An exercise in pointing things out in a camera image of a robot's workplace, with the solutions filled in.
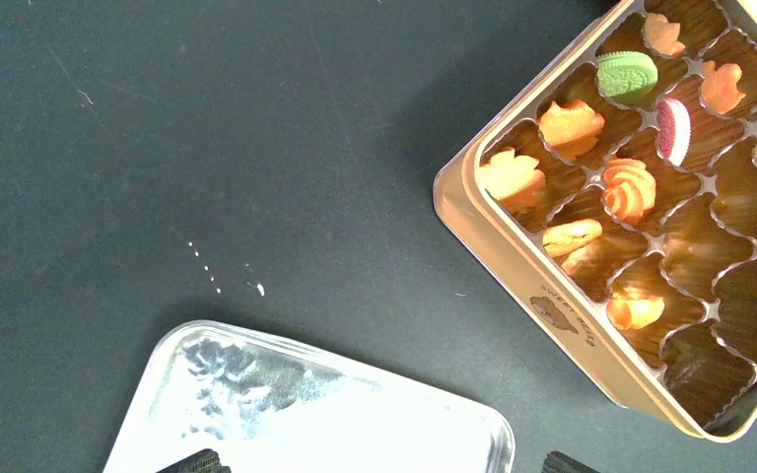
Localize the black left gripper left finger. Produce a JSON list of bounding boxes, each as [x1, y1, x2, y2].
[[159, 448, 232, 473]]

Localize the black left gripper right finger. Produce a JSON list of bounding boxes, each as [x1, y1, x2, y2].
[[541, 451, 599, 473]]

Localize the orange cookie third row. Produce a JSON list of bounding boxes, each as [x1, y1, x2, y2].
[[606, 289, 665, 331]]

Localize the orange cookie second row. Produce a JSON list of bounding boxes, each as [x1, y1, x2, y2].
[[542, 219, 603, 276]]

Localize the gold cookie tin box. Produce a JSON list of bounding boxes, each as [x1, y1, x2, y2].
[[434, 1, 757, 443]]

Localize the orange flower cookie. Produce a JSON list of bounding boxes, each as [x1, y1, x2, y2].
[[479, 147, 546, 213], [538, 100, 605, 162]]

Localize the orange swirl cookie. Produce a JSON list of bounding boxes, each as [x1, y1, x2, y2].
[[601, 159, 656, 226]]

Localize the green round macaron cookie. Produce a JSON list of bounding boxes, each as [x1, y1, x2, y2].
[[596, 50, 658, 105]]

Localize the orange round cookie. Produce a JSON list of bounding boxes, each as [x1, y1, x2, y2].
[[644, 13, 686, 57]]

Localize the silver tin lid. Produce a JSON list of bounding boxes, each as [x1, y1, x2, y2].
[[104, 320, 516, 472]]

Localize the pink round macaron cookie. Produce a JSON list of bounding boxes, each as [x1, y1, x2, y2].
[[656, 98, 691, 167]]

